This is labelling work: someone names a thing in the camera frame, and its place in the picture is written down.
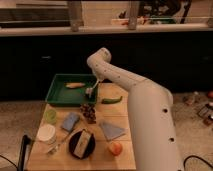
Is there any black round plate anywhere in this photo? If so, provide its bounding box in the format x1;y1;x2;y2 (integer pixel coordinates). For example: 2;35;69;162
69;130;96;159

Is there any black cable right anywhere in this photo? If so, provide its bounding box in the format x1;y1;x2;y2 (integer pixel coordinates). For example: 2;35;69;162
182;154;213;171

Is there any green plastic tray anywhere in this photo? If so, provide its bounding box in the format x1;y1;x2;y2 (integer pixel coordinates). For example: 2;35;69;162
45;74;98;107

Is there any blue sponge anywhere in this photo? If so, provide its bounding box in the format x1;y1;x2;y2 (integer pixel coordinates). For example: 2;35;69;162
61;113;80;132

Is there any orange peach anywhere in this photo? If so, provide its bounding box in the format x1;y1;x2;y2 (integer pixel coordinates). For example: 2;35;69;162
108;142;123;156

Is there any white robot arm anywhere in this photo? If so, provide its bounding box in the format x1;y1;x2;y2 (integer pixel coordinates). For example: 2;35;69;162
87;48;184;171

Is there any purple grape bunch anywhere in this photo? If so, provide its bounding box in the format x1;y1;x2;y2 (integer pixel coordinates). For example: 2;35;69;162
80;104;96;124

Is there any blue triangular cloth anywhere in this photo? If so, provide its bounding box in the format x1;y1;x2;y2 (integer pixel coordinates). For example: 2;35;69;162
99;121;126;141

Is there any white bar on plate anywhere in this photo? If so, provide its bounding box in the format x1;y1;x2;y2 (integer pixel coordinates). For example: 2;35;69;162
74;130;91;158

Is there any black clamp post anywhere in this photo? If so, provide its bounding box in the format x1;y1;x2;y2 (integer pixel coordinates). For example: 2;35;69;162
17;135;31;171

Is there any silver fork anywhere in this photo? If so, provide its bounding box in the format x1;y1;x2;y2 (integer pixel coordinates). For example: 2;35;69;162
45;128;78;156

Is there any yellow corn cob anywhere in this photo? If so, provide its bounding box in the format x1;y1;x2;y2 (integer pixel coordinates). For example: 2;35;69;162
66;82;85;89

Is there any green chili pepper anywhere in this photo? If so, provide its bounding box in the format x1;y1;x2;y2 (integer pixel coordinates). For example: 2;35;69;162
101;96;123;104

